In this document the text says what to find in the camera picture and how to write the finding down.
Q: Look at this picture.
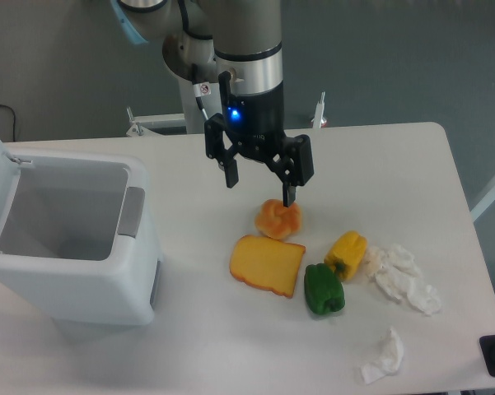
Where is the round bread roll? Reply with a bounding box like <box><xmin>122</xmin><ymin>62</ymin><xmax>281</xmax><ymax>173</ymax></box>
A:
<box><xmin>255</xmin><ymin>199</ymin><xmax>302</xmax><ymax>240</ymax></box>

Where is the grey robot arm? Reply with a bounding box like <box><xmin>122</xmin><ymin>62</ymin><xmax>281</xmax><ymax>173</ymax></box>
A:
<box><xmin>112</xmin><ymin>1</ymin><xmax>314</xmax><ymax>207</ymax></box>

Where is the white stand foot with bolt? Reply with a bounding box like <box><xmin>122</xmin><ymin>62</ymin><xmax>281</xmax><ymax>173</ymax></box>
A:
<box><xmin>311</xmin><ymin>91</ymin><xmax>327</xmax><ymax>128</ymax></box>

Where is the yellow bell pepper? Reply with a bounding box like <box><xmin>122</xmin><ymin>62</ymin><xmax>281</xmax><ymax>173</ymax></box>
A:
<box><xmin>324</xmin><ymin>230</ymin><xmax>367</xmax><ymax>281</ymax></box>

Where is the black cable on floor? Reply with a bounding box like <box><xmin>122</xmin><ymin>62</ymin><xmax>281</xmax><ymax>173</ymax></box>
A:
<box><xmin>0</xmin><ymin>104</ymin><xmax>17</xmax><ymax>143</ymax></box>

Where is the green bell pepper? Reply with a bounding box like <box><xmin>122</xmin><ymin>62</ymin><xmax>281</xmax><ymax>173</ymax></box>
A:
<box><xmin>304</xmin><ymin>263</ymin><xmax>345</xmax><ymax>316</ymax></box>

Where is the yellow toast slice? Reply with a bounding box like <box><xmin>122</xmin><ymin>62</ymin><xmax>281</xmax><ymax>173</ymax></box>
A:
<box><xmin>229</xmin><ymin>235</ymin><xmax>306</xmax><ymax>299</ymax></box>

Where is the large crumpled white tissue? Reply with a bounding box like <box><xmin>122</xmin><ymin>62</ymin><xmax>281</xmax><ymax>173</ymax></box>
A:
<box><xmin>362</xmin><ymin>244</ymin><xmax>442</xmax><ymax>316</ymax></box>

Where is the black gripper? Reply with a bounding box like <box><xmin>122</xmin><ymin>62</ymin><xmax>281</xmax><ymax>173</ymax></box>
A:
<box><xmin>204</xmin><ymin>80</ymin><xmax>315</xmax><ymax>207</ymax></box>

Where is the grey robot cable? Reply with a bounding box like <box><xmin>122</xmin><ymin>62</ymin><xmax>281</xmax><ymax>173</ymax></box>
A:
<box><xmin>190</xmin><ymin>63</ymin><xmax>211</xmax><ymax>123</ymax></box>

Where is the white trash can body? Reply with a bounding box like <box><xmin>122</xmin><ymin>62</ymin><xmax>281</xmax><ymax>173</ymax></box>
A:
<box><xmin>0</xmin><ymin>148</ymin><xmax>162</xmax><ymax>325</ymax></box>

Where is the small crumpled white tissue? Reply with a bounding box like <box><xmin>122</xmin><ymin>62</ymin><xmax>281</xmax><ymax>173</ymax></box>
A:
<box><xmin>360</xmin><ymin>326</ymin><xmax>404</xmax><ymax>385</ymax></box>

